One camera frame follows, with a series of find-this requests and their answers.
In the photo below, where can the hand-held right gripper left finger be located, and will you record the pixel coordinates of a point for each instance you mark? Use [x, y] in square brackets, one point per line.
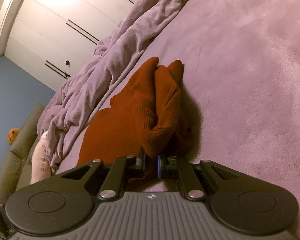
[144, 166]

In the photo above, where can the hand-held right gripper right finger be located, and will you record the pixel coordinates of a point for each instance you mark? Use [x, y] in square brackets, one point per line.
[160, 166]

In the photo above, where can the rust orange knit sweater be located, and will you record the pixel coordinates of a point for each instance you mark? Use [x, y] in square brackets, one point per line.
[130, 110]

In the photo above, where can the white pillow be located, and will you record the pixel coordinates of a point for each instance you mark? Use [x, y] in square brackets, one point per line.
[39, 160]

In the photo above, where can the crumpled purple duvet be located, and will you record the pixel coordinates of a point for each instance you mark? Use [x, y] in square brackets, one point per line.
[120, 55]

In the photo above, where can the bed with purple sheet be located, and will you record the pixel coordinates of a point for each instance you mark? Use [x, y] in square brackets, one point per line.
[240, 80]

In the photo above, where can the olive green sofa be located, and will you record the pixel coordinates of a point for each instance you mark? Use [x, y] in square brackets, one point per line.
[17, 160]

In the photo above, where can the orange plush toy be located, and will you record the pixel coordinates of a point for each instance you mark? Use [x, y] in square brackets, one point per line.
[13, 136]

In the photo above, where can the white wardrobe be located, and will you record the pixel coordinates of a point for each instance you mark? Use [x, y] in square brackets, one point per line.
[52, 25]

